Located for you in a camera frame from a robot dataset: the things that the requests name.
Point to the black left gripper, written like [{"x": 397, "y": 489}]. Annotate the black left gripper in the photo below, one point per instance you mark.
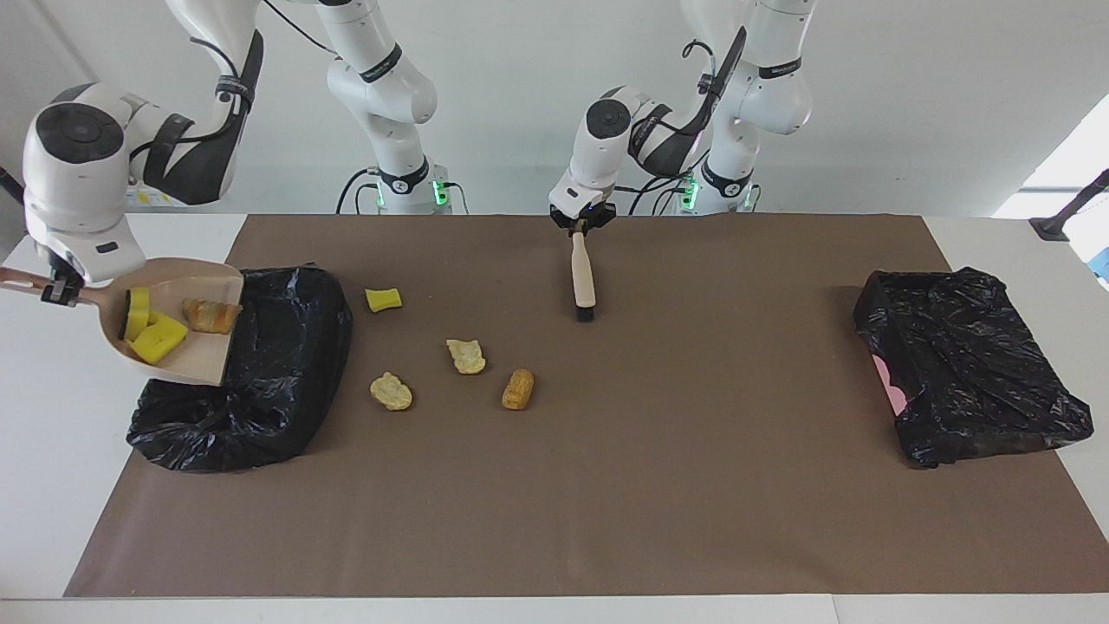
[{"x": 585, "y": 215}]

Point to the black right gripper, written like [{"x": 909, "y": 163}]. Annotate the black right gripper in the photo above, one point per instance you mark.
[{"x": 62, "y": 276}]

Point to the yellow sponge with green side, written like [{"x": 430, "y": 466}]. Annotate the yellow sponge with green side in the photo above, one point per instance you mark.
[{"x": 139, "y": 310}]

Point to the notched yellow sponge piece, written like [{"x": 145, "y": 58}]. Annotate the notched yellow sponge piece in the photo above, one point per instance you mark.
[{"x": 160, "y": 340}]

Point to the sliced toy bread loaf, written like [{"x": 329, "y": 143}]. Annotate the sliced toy bread loaf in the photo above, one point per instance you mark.
[{"x": 212, "y": 315}]

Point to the beige plastic dustpan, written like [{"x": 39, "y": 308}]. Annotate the beige plastic dustpan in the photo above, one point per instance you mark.
[{"x": 204, "y": 355}]

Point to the brown bread roll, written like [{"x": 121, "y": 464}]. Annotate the brown bread roll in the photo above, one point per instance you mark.
[{"x": 518, "y": 389}]

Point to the pale greenish cracker piece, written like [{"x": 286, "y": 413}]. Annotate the pale greenish cracker piece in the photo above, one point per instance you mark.
[{"x": 466, "y": 357}]

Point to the small yellow sponge piece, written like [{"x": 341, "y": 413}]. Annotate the small yellow sponge piece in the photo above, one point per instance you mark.
[{"x": 383, "y": 300}]

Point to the golden potato chip piece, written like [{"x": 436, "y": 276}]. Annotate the golden potato chip piece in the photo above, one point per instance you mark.
[{"x": 391, "y": 392}]

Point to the black bag lined pink bin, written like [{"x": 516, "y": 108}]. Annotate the black bag lined pink bin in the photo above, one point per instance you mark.
[{"x": 970, "y": 373}]

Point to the black clamp stand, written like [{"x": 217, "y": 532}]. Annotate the black clamp stand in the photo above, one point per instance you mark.
[
  {"x": 1053, "y": 228},
  {"x": 9, "y": 182}
]

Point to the brown paper table mat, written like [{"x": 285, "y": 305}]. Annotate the brown paper table mat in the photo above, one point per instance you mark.
[{"x": 554, "y": 537}]

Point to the blue box edge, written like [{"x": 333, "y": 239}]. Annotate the blue box edge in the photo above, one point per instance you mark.
[{"x": 1103, "y": 264}]

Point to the white wall socket strip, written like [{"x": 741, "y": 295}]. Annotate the white wall socket strip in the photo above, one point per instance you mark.
[{"x": 143, "y": 199}]

